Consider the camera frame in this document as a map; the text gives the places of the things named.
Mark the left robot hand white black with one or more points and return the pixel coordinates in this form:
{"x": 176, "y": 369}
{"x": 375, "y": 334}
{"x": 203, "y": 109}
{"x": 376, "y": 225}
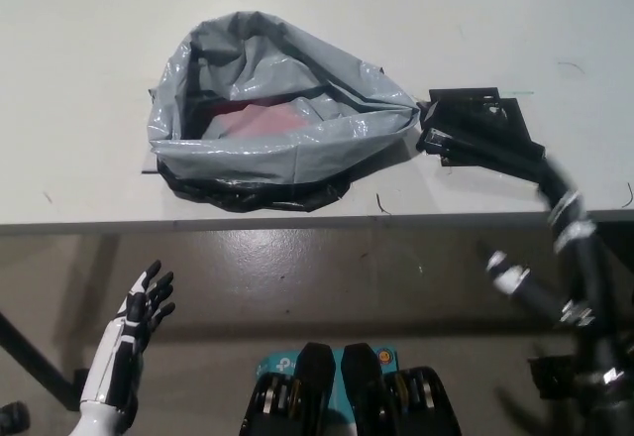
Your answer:
{"x": 116, "y": 352}

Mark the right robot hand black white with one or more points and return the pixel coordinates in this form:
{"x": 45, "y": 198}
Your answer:
{"x": 597, "y": 282}

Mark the grey and black plastic bag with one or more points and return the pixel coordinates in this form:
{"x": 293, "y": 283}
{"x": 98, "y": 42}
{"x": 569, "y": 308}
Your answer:
{"x": 233, "y": 163}

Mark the dark round floor object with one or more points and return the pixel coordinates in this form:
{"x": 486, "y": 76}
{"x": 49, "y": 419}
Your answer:
{"x": 14, "y": 416}

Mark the thin grey flat sheet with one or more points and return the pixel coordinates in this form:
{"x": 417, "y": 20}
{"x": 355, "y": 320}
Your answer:
{"x": 148, "y": 168}

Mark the red flat sheet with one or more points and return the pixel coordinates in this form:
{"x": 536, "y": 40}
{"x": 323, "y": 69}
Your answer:
{"x": 267, "y": 116}

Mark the black tape square mark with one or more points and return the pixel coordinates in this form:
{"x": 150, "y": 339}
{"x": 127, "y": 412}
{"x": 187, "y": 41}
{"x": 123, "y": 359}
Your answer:
{"x": 465, "y": 95}

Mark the robot body black teal blocks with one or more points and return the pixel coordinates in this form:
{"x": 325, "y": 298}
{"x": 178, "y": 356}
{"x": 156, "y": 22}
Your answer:
{"x": 317, "y": 386}

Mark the black table leg with foot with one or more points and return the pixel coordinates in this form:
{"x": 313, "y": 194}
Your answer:
{"x": 550, "y": 376}
{"x": 34, "y": 357}

